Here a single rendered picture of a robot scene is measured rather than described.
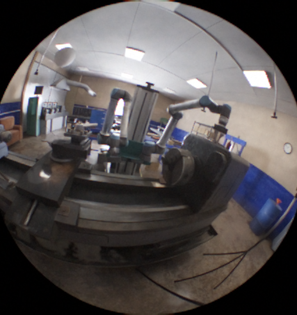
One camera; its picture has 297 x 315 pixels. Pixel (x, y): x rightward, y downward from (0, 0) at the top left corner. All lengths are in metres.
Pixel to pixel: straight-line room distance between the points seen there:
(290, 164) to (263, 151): 1.09
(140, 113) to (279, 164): 3.91
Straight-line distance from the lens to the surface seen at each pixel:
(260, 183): 3.92
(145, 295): 1.39
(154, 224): 0.63
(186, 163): 0.61
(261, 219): 3.33
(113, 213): 0.61
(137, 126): 1.61
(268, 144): 4.03
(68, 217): 0.55
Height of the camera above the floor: 1.33
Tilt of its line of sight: 20 degrees down
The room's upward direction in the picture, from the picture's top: 18 degrees clockwise
